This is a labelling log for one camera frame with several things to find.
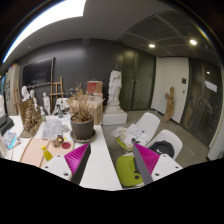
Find wooden easel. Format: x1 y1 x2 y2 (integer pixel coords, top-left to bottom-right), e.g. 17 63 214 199
49 76 65 108

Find white chair with green cushion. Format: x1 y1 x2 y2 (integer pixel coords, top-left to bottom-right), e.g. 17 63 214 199
116 129 183 187

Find white bust sculpture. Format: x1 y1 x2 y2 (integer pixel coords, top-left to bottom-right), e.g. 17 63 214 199
21 86 30 101

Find brown carved wood ornament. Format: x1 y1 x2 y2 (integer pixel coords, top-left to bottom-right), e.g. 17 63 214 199
19 98 42 138

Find black wall screen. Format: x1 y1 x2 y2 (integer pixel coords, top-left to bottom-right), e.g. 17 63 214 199
22 58 54 88

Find black bag on chair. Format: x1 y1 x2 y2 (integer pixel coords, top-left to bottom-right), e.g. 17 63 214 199
149 140 175 158

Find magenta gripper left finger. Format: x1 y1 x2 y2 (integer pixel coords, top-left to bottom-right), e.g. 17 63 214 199
65 143 91 185

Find printed paper sheet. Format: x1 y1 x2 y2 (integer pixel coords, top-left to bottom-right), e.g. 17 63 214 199
41 120 62 139

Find wooden figure sculpture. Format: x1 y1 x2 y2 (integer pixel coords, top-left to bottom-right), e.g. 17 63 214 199
163 87 174 122

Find white statue pedestal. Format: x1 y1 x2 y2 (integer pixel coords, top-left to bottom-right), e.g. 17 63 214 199
103 111 127 125

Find double dark door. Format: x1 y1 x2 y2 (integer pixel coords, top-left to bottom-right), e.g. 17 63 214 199
120 47 156 111

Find dark pot with dried plant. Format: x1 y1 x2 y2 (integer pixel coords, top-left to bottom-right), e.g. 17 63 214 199
70 88 94 138

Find small white figurine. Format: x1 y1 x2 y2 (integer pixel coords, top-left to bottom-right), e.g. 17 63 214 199
43 92 50 116

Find grey saucer under pot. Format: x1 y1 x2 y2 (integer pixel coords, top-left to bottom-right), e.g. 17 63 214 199
70 129 96 143

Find papers on chair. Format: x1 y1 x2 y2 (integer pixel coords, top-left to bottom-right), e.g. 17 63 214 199
111 124 148 149

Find cardboard boxes stack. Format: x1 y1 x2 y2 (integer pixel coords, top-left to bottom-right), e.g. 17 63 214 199
87 81 104 125

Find brown ceramic cup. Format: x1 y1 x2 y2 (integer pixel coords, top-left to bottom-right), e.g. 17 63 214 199
49 134 64 148

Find white chair with papers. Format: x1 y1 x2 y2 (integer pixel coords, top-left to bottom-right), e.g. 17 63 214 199
115 112 160 151

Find red round coaster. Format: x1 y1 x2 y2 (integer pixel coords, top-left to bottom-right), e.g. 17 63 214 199
62 142 71 149

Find pink cutting mat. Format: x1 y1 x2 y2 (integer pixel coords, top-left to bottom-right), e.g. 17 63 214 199
20 138 74 167

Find small yellow bottle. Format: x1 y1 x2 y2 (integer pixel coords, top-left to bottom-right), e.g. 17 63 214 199
41 145 53 161

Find white headless statue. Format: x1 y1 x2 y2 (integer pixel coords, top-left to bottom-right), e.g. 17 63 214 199
106 65 122 113

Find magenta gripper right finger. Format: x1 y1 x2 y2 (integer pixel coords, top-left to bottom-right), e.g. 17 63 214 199
133 143 159 185

